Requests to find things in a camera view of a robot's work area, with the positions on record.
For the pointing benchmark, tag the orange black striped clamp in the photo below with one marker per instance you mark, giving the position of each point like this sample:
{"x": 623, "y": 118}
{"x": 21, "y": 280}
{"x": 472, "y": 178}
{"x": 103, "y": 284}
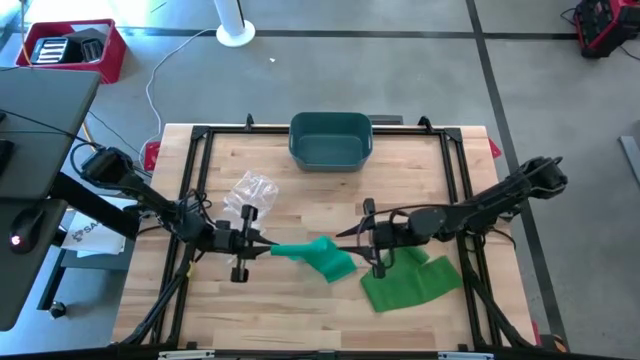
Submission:
{"x": 557, "y": 343}

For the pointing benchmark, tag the dark green elastic bandage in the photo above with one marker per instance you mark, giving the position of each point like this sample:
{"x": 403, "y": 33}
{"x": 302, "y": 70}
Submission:
{"x": 415, "y": 285}

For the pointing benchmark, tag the grey metal bar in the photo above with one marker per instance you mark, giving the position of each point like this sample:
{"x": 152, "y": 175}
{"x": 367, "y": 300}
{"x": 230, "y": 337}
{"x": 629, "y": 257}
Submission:
{"x": 631, "y": 157}

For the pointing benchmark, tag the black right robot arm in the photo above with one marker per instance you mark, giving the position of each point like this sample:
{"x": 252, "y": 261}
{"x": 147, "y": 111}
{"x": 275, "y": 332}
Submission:
{"x": 490, "y": 200}

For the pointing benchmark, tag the black metal table frame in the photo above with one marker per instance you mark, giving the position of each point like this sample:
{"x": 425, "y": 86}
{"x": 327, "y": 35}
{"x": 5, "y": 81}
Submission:
{"x": 250, "y": 130}

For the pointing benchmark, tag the small black toaster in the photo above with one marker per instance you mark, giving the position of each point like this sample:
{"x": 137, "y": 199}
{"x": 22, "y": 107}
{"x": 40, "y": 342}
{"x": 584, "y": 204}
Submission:
{"x": 92, "y": 50}

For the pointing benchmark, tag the black silver toaster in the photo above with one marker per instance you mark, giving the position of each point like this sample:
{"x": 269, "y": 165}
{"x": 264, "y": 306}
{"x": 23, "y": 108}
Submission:
{"x": 50, "y": 50}

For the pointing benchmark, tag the white pole with round base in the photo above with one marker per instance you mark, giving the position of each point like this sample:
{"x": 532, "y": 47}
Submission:
{"x": 235, "y": 32}

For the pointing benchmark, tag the teal elastic bandage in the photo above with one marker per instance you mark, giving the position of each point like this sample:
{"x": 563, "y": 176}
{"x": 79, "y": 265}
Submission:
{"x": 325, "y": 257}

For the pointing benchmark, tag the black computer mouse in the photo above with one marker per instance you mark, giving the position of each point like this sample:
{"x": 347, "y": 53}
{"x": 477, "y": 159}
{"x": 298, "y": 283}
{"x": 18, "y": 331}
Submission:
{"x": 27, "y": 227}

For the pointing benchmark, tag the teal plastic bin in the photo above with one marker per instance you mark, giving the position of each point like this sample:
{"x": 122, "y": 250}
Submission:
{"x": 330, "y": 150}

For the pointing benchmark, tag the dark grey flat block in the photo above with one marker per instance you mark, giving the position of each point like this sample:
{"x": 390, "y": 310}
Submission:
{"x": 387, "y": 119}

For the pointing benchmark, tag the grey desk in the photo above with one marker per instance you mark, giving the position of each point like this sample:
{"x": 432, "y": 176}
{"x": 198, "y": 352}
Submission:
{"x": 40, "y": 125}

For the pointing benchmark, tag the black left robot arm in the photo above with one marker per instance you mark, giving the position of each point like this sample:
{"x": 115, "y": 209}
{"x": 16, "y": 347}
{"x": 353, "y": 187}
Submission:
{"x": 150, "y": 192}

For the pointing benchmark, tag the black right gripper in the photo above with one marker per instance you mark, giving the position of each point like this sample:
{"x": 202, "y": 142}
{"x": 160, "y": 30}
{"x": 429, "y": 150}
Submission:
{"x": 395, "y": 232}

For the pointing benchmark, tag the silver metal bracket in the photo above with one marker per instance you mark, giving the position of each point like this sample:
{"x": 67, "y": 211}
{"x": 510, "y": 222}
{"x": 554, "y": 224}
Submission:
{"x": 186, "y": 354}
{"x": 465, "y": 355}

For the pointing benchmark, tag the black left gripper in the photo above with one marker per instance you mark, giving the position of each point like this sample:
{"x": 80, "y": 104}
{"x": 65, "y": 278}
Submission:
{"x": 240, "y": 242}

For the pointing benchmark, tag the white printed paper sheet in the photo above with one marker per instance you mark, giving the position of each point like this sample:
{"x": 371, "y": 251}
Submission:
{"x": 95, "y": 235}

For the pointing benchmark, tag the black desk support beam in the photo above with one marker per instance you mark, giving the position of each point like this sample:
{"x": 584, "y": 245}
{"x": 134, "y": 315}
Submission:
{"x": 85, "y": 202}

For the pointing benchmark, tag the black caster wheel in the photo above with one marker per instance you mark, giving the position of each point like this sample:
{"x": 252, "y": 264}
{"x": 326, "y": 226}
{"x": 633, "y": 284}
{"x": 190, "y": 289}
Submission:
{"x": 57, "y": 310}

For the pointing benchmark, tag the clear plastic bag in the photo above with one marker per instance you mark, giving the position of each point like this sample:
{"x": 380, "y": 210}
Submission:
{"x": 250, "y": 192}

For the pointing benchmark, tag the red and black device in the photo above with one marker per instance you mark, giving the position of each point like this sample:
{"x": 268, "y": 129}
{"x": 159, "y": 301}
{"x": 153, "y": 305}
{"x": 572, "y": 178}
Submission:
{"x": 605, "y": 25}

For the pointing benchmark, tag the red plastic crate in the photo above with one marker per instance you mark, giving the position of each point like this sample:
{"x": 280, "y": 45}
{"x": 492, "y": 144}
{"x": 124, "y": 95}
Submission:
{"x": 112, "y": 60}

